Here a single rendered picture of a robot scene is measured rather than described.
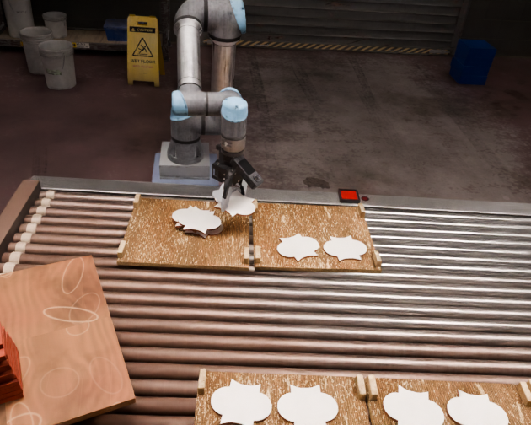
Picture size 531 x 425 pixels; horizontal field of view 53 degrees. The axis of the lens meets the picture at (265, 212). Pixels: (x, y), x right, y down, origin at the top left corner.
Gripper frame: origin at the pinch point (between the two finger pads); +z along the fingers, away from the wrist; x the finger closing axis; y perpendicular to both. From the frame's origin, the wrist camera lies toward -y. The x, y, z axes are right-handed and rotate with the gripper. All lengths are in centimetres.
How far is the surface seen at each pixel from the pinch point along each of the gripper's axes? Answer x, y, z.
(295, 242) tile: -6.6, -20.7, 10.1
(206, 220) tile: 5.2, 7.7, 7.9
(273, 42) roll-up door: -407, 236, 101
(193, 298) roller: 32.2, -9.2, 12.7
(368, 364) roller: 22, -61, 13
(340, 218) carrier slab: -29.5, -26.0, 11.0
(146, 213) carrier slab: 11.8, 28.9, 11.4
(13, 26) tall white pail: -201, 420, 84
